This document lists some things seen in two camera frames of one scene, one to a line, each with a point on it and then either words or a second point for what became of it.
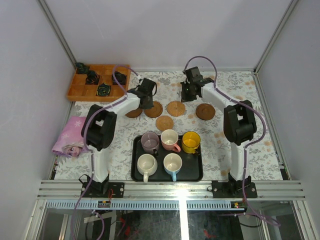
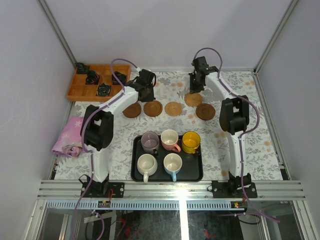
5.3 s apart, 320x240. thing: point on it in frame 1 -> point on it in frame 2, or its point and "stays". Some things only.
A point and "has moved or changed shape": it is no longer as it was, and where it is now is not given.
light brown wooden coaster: x=155 y=111 stays
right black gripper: x=184 y=98 -> x=192 y=88
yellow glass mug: x=191 y=141 stays
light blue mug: x=172 y=163 stays
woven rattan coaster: x=176 y=108 has moved or changed shape
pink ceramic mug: x=169 y=139 stays
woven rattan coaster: x=164 y=122 -> x=193 y=99
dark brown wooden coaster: x=134 y=113 stays
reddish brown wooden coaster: x=205 y=111 stays
